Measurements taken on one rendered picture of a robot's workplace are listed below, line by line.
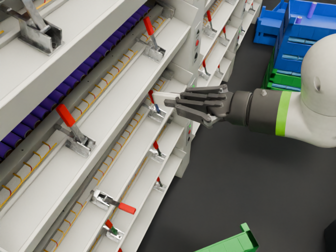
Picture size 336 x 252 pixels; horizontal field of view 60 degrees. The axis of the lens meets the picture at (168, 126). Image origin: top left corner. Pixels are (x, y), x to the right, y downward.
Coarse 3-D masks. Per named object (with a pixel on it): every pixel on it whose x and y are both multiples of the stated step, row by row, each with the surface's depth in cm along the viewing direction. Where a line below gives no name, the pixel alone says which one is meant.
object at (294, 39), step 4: (284, 24) 128; (288, 40) 117; (292, 40) 116; (296, 40) 116; (300, 40) 115; (304, 40) 115; (308, 40) 115; (312, 40) 114; (316, 40) 114; (312, 44) 116
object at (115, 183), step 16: (176, 80) 87; (144, 112) 77; (128, 128) 73; (144, 128) 74; (160, 128) 76; (128, 144) 71; (144, 144) 72; (128, 160) 68; (96, 176) 64; (112, 176) 65; (128, 176) 66; (112, 192) 63; (96, 208) 60; (112, 208) 62; (64, 224) 57; (80, 224) 58; (96, 224) 59; (64, 240) 56; (80, 240) 56
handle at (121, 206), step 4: (104, 200) 60; (108, 200) 60; (112, 200) 60; (112, 204) 59; (116, 204) 59; (120, 204) 59; (124, 204) 59; (120, 208) 58; (124, 208) 58; (128, 208) 58; (132, 208) 58; (128, 212) 58; (132, 212) 57
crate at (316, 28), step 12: (288, 0) 123; (300, 0) 122; (288, 12) 116; (300, 12) 126; (324, 12) 123; (288, 24) 111; (300, 24) 110; (312, 24) 119; (324, 24) 119; (300, 36) 113; (312, 36) 112; (324, 36) 111
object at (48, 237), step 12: (120, 132) 69; (120, 144) 69; (108, 156) 66; (96, 168) 63; (84, 180) 61; (72, 204) 57; (84, 204) 59; (60, 216) 56; (48, 240) 53; (60, 240) 55
